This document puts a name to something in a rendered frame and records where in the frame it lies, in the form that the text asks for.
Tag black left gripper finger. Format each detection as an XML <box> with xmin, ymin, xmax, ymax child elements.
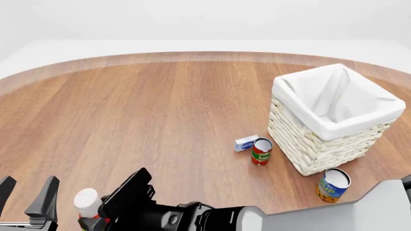
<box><xmin>0</xmin><ymin>175</ymin><xmax>17</xmax><ymax>214</ymax></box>
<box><xmin>24</xmin><ymin>175</ymin><xmax>61</xmax><ymax>223</ymax></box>

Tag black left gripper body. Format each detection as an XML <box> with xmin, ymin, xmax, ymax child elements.
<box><xmin>0</xmin><ymin>215</ymin><xmax>59</xmax><ymax>231</ymax></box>

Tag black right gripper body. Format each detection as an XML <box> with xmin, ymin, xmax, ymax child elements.
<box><xmin>109</xmin><ymin>203</ymin><xmax>161</xmax><ymax>231</ymax></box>

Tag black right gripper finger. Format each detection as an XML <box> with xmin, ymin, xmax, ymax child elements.
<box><xmin>78</xmin><ymin>216</ymin><xmax>109</xmax><ymax>231</ymax></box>

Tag red ketchup bottle white cap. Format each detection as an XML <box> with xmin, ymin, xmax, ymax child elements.
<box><xmin>73</xmin><ymin>187</ymin><xmax>110</xmax><ymax>231</ymax></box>

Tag white wicker basket cloth liner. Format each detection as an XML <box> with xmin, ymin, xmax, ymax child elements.
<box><xmin>267</xmin><ymin>62</ymin><xmax>407</xmax><ymax>177</ymax></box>

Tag small white blue box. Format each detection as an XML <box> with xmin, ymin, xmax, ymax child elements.
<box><xmin>234</xmin><ymin>134</ymin><xmax>260</xmax><ymax>153</ymax></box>

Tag red tomato sauce can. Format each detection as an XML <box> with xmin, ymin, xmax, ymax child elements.
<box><xmin>250</xmin><ymin>137</ymin><xmax>274</xmax><ymax>167</ymax></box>

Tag blue yellow soup can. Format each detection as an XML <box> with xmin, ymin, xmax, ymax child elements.
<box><xmin>315</xmin><ymin>167</ymin><xmax>353</xmax><ymax>204</ymax></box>

